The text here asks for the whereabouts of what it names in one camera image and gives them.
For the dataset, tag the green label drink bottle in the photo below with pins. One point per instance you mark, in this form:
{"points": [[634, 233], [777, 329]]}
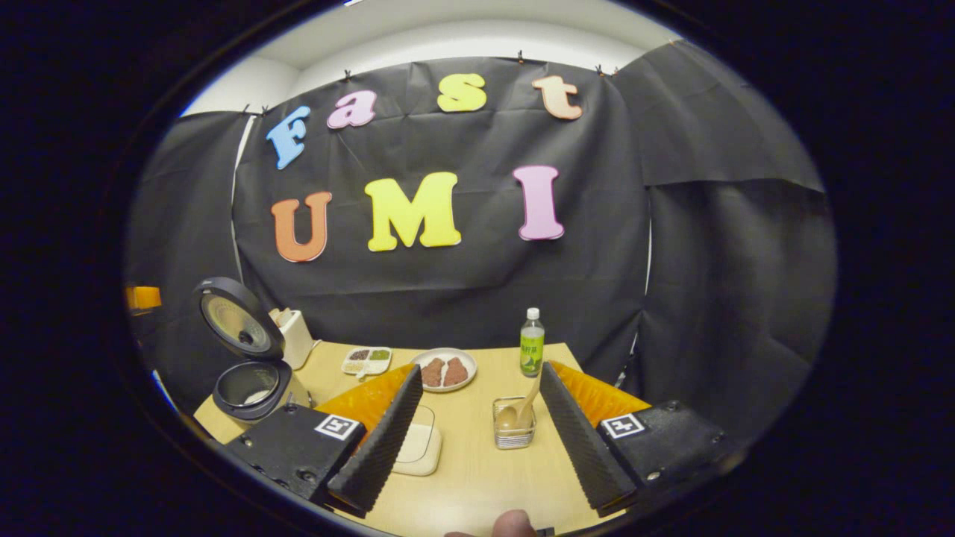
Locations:
{"points": [[532, 350]]}

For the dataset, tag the brown meat piece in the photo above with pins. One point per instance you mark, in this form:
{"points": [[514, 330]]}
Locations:
{"points": [[433, 373], [456, 371]]}

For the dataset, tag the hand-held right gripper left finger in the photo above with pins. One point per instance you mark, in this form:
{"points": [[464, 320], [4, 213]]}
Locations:
{"points": [[384, 444]]}

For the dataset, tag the white toaster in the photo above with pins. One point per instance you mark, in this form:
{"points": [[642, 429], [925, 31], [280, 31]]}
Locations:
{"points": [[297, 339]]}

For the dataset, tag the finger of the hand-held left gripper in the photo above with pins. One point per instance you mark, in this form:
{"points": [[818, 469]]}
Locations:
{"points": [[143, 297]]}

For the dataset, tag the white divided bean dish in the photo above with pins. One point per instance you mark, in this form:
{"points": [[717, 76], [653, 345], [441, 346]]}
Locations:
{"points": [[357, 367]]}

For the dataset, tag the white round plate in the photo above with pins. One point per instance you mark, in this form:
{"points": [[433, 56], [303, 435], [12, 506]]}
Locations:
{"points": [[448, 352]]}

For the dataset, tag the black backdrop cloth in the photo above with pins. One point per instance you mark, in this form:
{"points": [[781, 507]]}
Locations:
{"points": [[462, 298]]}

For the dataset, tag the clear rice tray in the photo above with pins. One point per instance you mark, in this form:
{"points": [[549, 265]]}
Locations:
{"points": [[421, 447]]}

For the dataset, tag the wooden spoon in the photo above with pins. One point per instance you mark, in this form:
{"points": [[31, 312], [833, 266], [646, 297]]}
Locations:
{"points": [[507, 418]]}

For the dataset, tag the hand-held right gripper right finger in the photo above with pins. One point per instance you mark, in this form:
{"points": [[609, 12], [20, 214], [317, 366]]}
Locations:
{"points": [[578, 440]]}

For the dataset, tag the dark grey rice cooker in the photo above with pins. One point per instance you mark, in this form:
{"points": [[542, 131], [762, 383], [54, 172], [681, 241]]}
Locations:
{"points": [[250, 373]]}

